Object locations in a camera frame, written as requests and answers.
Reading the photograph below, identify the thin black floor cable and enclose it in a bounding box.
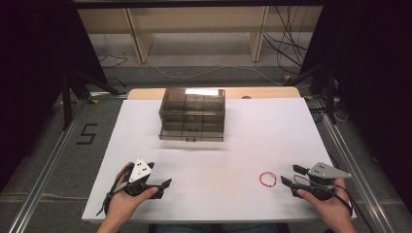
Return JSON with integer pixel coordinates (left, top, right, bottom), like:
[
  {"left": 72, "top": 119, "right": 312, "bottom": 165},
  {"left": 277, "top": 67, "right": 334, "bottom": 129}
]
[{"left": 97, "top": 53, "right": 129, "bottom": 70}]

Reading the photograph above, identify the aluminium floor rail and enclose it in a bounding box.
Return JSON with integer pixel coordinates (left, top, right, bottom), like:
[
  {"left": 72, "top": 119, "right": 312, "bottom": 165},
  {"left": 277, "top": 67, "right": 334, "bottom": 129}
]
[
  {"left": 310, "top": 96, "right": 396, "bottom": 233},
  {"left": 7, "top": 99, "right": 90, "bottom": 233}
]

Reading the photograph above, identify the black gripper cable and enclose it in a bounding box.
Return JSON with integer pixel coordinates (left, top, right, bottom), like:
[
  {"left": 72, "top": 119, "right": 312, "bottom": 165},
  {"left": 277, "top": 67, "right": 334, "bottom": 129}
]
[{"left": 292, "top": 174, "right": 374, "bottom": 233}]

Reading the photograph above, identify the black gripper strap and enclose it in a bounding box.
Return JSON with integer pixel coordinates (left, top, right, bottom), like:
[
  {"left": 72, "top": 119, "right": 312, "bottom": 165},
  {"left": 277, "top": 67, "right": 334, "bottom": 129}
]
[{"left": 95, "top": 164, "right": 134, "bottom": 217}]

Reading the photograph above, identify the person's right hand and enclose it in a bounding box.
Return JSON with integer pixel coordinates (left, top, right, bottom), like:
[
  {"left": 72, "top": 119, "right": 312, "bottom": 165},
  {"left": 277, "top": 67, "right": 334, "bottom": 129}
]
[{"left": 296, "top": 178, "right": 357, "bottom": 229}]

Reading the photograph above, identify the bundle of black cables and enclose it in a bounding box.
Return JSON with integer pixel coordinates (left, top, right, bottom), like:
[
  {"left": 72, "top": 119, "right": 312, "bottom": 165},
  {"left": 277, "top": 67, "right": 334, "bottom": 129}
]
[{"left": 261, "top": 5, "right": 309, "bottom": 70}]

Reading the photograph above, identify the light wooden shelf unit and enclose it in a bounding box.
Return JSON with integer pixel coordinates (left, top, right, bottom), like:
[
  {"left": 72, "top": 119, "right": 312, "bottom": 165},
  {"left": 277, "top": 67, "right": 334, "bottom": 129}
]
[{"left": 77, "top": 5, "right": 324, "bottom": 65}]

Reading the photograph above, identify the black tripod stand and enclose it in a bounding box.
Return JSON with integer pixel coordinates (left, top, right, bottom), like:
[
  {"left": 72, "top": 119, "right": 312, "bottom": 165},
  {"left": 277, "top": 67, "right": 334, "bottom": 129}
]
[
  {"left": 284, "top": 61, "right": 338, "bottom": 126},
  {"left": 59, "top": 68, "right": 128, "bottom": 131}
]

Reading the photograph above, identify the smoked clear plastic drawer box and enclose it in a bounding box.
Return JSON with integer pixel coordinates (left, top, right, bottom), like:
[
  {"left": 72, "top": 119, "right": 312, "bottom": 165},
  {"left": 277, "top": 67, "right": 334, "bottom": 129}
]
[{"left": 157, "top": 87, "right": 227, "bottom": 143}]

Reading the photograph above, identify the black curtain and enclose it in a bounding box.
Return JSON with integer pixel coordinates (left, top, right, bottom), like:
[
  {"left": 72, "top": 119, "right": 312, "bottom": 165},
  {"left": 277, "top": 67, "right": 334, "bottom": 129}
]
[
  {"left": 0, "top": 0, "right": 110, "bottom": 192},
  {"left": 299, "top": 0, "right": 412, "bottom": 208}
]

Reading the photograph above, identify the red bracelet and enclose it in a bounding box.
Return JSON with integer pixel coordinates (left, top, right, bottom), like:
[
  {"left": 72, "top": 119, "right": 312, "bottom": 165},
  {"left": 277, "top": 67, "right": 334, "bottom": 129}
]
[{"left": 258, "top": 171, "right": 278, "bottom": 188}]

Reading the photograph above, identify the person's left hand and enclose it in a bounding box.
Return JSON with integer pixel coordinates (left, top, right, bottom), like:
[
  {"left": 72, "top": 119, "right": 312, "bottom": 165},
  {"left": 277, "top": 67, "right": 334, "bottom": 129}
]
[{"left": 104, "top": 162, "right": 160, "bottom": 228}]

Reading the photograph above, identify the white floor cable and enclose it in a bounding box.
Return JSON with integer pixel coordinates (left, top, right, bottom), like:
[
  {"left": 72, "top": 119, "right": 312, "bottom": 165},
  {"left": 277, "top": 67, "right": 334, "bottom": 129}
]
[{"left": 151, "top": 63, "right": 284, "bottom": 87}]

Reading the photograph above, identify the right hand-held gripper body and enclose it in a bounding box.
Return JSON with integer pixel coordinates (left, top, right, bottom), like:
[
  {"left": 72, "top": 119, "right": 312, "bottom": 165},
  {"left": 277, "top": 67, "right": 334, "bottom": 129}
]
[{"left": 291, "top": 161, "right": 353, "bottom": 202}]

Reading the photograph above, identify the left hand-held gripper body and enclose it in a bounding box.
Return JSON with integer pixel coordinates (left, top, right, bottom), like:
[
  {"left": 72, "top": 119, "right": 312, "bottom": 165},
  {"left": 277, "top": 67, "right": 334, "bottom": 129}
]
[{"left": 124, "top": 157, "right": 165, "bottom": 200}]

